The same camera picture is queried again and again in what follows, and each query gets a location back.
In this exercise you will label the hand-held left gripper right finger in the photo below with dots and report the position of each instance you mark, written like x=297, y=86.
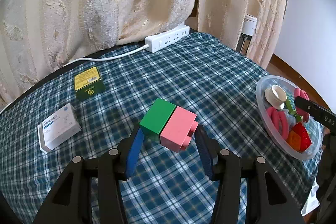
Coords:
x=204, y=153

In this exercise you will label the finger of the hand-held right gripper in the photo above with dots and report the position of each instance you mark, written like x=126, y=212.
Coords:
x=315, y=112

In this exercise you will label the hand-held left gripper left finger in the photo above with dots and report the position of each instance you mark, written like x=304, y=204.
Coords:
x=135, y=150

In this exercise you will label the twisted pink foam curler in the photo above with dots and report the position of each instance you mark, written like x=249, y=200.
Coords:
x=302, y=95

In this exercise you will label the red toy block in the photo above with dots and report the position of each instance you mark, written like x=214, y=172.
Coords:
x=303, y=137

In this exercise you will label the orange toy block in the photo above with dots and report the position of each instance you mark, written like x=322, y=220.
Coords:
x=293, y=141

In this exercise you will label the pink toy block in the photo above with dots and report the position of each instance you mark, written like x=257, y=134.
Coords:
x=177, y=129

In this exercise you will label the clear plastic bowl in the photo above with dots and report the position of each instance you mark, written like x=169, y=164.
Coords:
x=262, y=113

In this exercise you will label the white plastic basket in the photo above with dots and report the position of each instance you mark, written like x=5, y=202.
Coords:
x=311, y=200

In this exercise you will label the small white cup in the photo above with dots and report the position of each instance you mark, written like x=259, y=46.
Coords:
x=275, y=96

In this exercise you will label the blue plaid tablecloth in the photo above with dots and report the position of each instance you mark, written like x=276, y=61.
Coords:
x=197, y=77

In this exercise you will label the white medicine box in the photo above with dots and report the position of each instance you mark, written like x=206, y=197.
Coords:
x=59, y=127

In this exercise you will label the green and yellow box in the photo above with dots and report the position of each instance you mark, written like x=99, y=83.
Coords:
x=89, y=83

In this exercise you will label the white power strip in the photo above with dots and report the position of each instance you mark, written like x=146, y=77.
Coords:
x=166, y=39

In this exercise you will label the wide cream patterned curtain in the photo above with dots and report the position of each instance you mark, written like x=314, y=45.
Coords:
x=92, y=3

